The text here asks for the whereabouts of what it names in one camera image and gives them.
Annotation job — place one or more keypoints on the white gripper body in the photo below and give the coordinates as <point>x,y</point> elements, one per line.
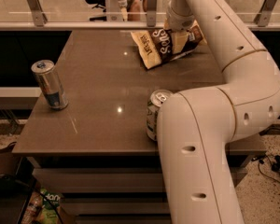
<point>181,22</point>

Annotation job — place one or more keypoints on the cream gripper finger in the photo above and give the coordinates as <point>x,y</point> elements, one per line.
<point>179,40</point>

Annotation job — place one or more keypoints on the brown chip bag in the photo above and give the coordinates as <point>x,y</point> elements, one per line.
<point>155,46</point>

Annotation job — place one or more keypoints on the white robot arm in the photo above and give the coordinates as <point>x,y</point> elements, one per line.
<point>195,125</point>

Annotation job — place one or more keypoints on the white green soda can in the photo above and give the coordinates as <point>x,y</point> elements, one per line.
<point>154,103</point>

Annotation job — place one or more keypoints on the silver blue redbull can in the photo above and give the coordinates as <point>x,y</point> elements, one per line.
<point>49,82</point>

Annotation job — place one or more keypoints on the green snack bag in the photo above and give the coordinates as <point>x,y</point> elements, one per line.
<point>50,207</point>

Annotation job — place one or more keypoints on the brown bag on floor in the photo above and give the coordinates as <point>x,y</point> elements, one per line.
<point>8,162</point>

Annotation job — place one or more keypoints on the person in dark shirt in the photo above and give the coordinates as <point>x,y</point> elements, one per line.
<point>129,10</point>

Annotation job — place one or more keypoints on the grey drawer cabinet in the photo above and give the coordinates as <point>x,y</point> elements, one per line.
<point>99,142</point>

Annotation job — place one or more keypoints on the metal glass railing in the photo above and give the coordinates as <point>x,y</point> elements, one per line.
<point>63,15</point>

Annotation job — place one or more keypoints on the plastic bottle on floor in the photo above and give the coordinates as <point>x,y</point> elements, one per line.
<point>32,210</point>

